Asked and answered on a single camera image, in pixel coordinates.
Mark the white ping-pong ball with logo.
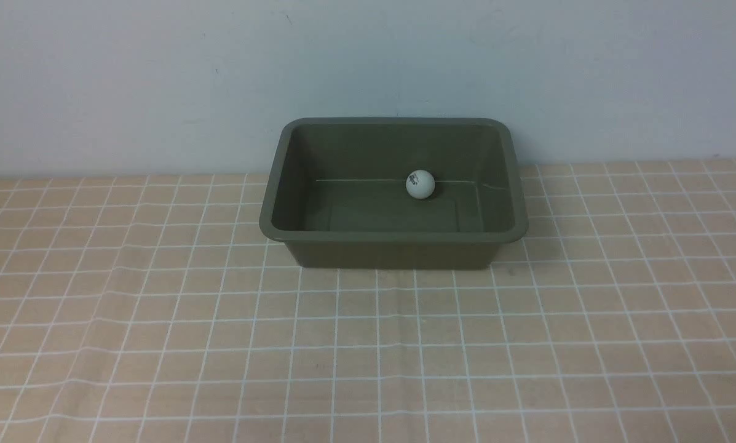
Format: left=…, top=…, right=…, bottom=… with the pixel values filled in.
left=405, top=169, right=436, bottom=200

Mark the peach grid-pattern tablecloth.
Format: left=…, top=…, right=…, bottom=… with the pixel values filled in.
left=0, top=159, right=736, bottom=442

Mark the olive green plastic bin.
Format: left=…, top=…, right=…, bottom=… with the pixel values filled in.
left=259, top=117, right=529, bottom=270

